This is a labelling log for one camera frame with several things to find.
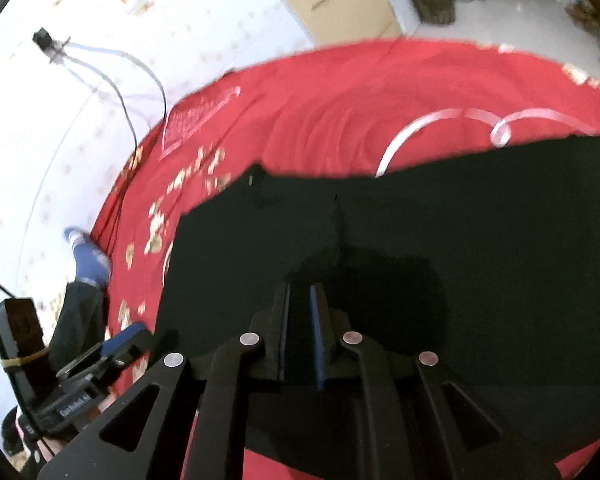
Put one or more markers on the person's left hand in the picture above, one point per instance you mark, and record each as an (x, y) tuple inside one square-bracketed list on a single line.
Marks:
[(50, 449)]

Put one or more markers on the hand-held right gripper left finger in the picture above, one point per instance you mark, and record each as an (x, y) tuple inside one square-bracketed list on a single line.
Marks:
[(286, 320)]

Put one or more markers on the black box with rubber band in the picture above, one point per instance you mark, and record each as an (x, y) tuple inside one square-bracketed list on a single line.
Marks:
[(15, 325)]

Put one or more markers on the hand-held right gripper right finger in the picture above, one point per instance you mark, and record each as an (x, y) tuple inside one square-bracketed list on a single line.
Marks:
[(316, 330)]

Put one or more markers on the pink and black shoe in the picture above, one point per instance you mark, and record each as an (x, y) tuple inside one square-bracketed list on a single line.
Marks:
[(12, 432)]

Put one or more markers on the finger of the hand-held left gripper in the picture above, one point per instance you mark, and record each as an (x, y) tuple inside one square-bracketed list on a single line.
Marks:
[(82, 360), (125, 337)]

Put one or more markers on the person's blue sock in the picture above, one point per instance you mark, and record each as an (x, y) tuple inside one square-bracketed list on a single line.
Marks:
[(87, 260)]

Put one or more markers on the person's dark trouser leg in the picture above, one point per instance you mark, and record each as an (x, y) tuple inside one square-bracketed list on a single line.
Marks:
[(77, 315)]

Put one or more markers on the black pants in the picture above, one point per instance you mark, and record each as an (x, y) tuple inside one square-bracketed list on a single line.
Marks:
[(430, 260)]

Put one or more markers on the red floral blanket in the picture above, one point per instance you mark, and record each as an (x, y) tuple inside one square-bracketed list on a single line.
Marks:
[(305, 110)]

